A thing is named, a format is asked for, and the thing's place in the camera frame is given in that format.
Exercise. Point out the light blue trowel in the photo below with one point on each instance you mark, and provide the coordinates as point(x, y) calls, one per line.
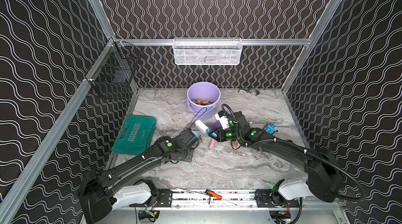
point(197, 134)

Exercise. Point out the green plastic tool case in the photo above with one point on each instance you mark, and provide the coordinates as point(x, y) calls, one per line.
point(135, 136)

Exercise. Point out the purple plastic bucket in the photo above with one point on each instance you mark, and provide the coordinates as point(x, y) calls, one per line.
point(203, 91)

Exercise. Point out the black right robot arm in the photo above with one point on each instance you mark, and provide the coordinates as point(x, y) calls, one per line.
point(324, 178)

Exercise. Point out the white wire basket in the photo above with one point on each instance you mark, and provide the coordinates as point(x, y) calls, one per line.
point(207, 51)

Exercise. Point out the white brush blue handle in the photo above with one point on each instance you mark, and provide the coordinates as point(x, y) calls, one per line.
point(205, 128)

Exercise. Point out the black clamp on table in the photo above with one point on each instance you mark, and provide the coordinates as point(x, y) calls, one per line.
point(250, 90)

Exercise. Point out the orange handled screwdriver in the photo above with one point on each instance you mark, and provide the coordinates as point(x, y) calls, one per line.
point(211, 194)

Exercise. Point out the blue tape measure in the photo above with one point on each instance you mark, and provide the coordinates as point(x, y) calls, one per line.
point(271, 128)

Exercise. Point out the black wire basket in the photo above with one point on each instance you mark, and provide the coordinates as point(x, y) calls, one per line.
point(115, 78)

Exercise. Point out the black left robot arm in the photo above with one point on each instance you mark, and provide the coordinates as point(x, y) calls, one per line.
point(98, 190)

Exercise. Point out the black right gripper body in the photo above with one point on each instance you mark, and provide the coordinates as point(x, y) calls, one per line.
point(227, 134)

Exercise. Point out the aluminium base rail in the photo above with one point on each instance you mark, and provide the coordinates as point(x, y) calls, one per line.
point(197, 199)

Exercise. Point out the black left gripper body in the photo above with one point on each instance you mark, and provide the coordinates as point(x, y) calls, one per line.
point(194, 139)

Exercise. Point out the purple trowel pink handle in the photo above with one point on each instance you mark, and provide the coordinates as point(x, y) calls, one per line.
point(215, 126)

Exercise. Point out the green trowel wooden handle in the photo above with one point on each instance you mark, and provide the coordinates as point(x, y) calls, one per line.
point(201, 102)

